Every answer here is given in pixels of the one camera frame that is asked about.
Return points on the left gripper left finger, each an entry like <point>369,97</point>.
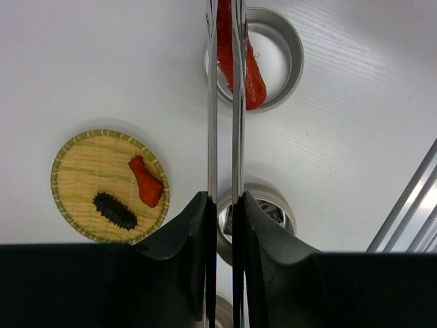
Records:
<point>166,280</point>

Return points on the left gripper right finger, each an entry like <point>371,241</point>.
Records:
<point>291,284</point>

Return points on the green sushi roll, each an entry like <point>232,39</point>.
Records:
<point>272,210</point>

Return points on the red sausage piece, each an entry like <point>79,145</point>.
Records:
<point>256,92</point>
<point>150,188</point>

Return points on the black sea cucumber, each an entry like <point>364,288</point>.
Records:
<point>115,211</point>

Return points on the metal tongs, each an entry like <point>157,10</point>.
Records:
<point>239,46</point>

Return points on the brown smiley lid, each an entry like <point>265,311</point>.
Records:
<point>224,313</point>

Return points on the left round metal tin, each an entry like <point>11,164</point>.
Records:
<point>270,201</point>

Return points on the round metal tin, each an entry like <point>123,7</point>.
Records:
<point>270,201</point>
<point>279,54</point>

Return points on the round bamboo tray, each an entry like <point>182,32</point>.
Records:
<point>96,162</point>

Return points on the right round metal tin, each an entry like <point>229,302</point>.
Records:
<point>279,54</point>

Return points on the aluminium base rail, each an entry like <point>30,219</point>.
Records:
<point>411,224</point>

